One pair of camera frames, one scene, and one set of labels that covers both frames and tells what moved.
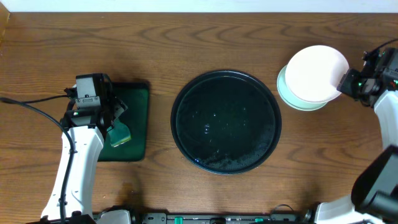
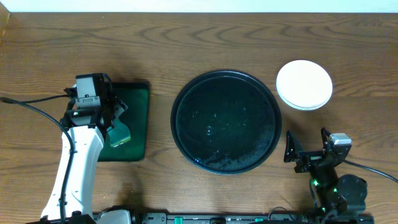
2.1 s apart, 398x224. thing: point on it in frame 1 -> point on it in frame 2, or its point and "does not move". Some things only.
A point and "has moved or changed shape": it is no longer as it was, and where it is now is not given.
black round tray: [226, 122] does not move
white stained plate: [313, 73] has moved or changed shape
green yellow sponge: [119, 133] does not move
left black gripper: [115, 109] does not move
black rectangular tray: [136, 97] does not move
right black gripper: [344, 86] -> [311, 158]
